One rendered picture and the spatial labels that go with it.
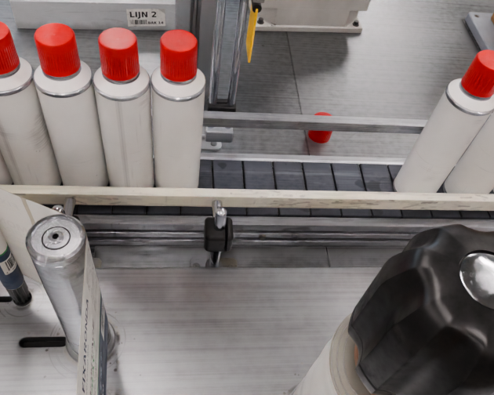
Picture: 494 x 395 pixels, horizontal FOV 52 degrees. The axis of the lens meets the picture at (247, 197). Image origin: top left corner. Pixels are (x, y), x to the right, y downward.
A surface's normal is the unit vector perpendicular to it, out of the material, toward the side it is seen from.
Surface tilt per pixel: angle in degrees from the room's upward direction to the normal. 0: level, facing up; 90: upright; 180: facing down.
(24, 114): 90
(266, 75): 0
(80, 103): 90
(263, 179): 0
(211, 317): 0
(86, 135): 90
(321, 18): 90
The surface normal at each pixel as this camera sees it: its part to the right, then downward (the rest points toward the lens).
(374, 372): -0.85, 0.36
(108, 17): 0.15, 0.80
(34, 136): 0.70, 0.62
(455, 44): 0.12, -0.59
